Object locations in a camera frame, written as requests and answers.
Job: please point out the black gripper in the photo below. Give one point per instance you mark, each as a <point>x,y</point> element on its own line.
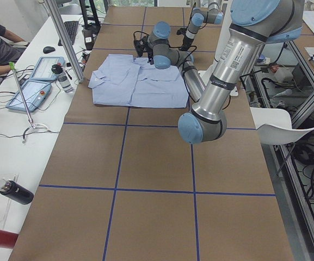
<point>150,55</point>
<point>185,42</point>

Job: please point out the light blue striped shirt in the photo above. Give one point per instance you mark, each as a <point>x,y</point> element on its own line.
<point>123,80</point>

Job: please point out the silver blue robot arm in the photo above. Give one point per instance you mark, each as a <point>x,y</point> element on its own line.
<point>198,17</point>
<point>253,25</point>

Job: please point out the black keyboard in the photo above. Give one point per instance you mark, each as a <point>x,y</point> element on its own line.
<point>71,28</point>

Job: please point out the clear water bottle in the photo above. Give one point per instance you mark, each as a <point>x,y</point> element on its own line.
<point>62,78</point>

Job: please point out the black computer mouse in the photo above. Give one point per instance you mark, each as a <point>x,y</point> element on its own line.
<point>48,49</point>

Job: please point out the upper blue teach pendant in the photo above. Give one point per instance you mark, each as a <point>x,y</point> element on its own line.
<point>42,70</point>

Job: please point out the blue teach pendant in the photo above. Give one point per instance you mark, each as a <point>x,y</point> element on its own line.
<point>34,91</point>
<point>42,70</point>

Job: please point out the lower blue teach pendant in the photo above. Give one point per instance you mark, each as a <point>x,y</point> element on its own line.
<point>34,91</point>

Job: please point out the white chair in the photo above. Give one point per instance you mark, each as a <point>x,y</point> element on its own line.
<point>274,127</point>

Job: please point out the silver stick green tip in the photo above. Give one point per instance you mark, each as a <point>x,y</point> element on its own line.
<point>33,125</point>

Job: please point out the black thermos bottle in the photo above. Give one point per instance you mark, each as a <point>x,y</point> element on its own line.
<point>15,192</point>

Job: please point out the aluminium frame post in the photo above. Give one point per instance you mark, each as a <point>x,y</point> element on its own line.
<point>64,37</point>

